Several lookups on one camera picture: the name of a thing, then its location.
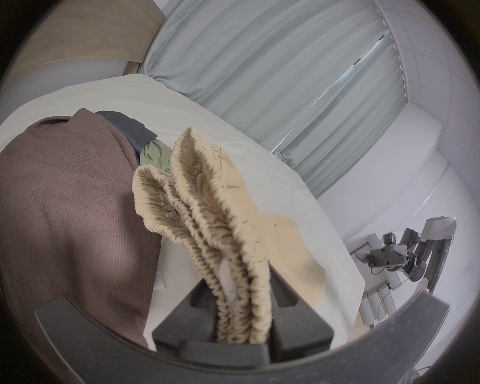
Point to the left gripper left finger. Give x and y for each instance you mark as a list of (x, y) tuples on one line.
[(187, 322)]

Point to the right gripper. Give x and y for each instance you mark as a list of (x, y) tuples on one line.
[(388, 255)]

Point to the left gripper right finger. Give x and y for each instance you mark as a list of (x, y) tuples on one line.
[(296, 330)]

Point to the beige trousers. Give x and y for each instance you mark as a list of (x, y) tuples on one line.
[(210, 210)]

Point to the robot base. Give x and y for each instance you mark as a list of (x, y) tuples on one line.
[(375, 300)]

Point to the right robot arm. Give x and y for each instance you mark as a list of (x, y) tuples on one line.
[(438, 228)]

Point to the bed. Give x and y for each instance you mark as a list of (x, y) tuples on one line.
[(285, 187)]

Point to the pale green curtain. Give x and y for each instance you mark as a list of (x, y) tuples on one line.
[(356, 123), (243, 56)]

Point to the dark brown garment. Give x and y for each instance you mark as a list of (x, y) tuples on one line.
[(75, 206)]

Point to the green garment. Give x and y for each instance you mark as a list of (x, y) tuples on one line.
[(155, 155)]

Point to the black garment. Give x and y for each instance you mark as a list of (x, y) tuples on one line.
[(127, 127)]

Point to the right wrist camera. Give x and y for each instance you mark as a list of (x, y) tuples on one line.
[(388, 238)]

